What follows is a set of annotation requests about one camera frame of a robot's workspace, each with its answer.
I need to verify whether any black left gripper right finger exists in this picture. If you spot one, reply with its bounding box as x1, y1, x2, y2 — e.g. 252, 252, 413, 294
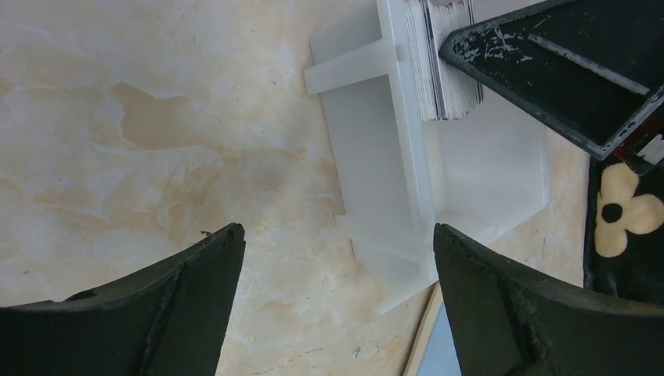
433, 224, 663, 375

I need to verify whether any white plastic card box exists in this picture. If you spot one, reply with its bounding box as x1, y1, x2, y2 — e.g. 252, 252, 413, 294
304, 1, 550, 313

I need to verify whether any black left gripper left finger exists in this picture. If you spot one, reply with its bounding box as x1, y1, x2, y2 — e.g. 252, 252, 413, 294
1, 223, 246, 375

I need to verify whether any stack of grey cards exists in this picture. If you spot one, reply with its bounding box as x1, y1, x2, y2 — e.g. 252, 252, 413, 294
404, 1, 484, 122

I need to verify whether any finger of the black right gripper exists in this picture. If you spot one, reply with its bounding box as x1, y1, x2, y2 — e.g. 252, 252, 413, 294
438, 1, 663, 160

